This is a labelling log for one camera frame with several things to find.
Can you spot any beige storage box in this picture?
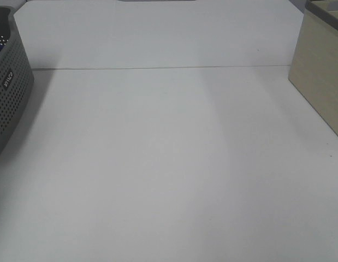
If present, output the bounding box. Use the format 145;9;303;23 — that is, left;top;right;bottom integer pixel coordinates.
288;1;338;136

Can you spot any grey perforated plastic basket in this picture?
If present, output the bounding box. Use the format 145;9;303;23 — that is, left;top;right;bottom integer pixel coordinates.
0;6;34;155

